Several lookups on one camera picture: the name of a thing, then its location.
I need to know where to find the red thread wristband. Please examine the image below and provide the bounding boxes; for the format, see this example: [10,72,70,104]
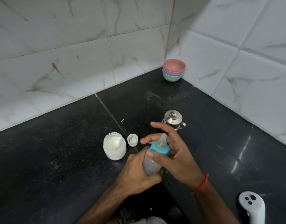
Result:
[191,173,209,195]

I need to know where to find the person's right forearm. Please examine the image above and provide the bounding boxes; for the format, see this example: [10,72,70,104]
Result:
[191,181,240,224]

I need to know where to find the white jar of powder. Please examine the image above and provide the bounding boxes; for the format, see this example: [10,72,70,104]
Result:
[103,132,127,161]

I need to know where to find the person's right hand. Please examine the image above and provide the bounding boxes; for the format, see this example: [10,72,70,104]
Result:
[140,122,206,190]

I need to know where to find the green plastic bowl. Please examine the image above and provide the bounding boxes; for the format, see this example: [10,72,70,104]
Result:
[162,72,184,82]

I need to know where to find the small steel pot with lid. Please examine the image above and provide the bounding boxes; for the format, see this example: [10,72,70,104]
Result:
[162,110,187,131]

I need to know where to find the small white cap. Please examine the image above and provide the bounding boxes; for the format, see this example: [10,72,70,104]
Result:
[127,134,139,147]

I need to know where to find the white handheld controller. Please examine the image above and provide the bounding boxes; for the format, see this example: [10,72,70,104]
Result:
[238,191,266,224]

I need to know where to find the person's left forearm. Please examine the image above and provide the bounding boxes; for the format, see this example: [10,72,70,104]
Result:
[75,181,134,224]

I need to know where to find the person's grey clothing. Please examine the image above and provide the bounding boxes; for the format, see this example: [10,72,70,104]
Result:
[110,207,168,224]

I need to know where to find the baby bottle with blue collar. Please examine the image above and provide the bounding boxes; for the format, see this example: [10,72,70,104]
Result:
[143,133,171,177]

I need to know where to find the pink plastic bowl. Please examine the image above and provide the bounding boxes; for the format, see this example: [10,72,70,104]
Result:
[163,59,186,73]
[163,68,185,75]

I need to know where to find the person's left hand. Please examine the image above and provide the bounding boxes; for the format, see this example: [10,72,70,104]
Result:
[115,146,163,196]

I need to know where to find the blue plastic bowl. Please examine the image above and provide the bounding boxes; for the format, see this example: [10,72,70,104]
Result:
[162,69,185,77]

